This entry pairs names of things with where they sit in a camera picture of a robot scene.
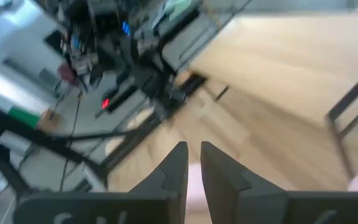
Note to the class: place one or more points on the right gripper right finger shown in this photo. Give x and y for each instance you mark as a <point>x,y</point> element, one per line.
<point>228,199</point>

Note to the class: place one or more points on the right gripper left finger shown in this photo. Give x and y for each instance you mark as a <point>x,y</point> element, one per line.
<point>166,202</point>

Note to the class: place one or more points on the wooden shelf with black legs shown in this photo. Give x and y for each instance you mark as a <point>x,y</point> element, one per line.
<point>353,95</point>

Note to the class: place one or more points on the black backlit keyboard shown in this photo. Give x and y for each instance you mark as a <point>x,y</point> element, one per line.
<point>120,96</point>

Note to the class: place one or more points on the dark grey desk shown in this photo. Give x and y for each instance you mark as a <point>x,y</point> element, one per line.
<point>185,43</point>

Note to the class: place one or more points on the black aluminium frame rails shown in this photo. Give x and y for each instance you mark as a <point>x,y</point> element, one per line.
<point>129,140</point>

